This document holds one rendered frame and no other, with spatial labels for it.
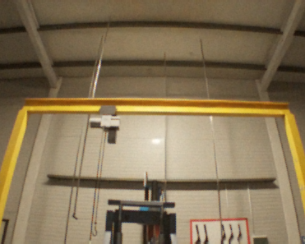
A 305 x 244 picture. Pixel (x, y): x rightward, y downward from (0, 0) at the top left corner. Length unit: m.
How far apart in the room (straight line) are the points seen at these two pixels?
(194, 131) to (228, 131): 1.05
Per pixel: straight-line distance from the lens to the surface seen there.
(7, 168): 4.49
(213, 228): 6.14
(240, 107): 4.63
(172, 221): 2.31
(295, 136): 4.70
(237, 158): 6.81
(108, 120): 4.15
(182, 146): 6.59
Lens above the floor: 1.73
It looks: 29 degrees up
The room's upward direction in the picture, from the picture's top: 1 degrees clockwise
